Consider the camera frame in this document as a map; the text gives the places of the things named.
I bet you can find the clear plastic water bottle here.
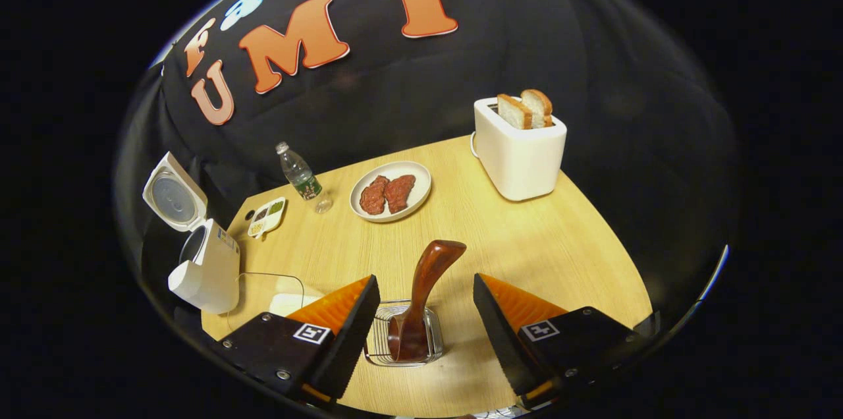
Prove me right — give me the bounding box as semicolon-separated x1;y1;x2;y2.
275;141;334;214

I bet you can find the metal wire chopstick holder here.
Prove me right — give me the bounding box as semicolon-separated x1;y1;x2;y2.
364;300;445;368

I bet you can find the black backdrop cloth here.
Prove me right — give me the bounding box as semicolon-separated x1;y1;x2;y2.
115;0;738;321

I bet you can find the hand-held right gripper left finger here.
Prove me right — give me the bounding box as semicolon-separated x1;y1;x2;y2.
217;274;381;405

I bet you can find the white rice cooker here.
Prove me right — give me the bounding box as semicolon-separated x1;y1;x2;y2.
142;152;242;316

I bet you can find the white round plate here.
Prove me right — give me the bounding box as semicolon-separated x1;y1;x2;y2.
349;161;433;223

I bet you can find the red meat piece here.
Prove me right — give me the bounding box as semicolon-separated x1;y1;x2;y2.
384;174;417;214
360;175;391;216

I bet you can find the white toaster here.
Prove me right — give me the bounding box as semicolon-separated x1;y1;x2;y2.
471;96;568;202

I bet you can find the white divided grain dish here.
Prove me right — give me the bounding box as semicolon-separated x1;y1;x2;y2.
247;197;288;239

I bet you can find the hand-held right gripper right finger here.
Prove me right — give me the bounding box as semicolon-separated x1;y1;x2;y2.
473;273;649;410

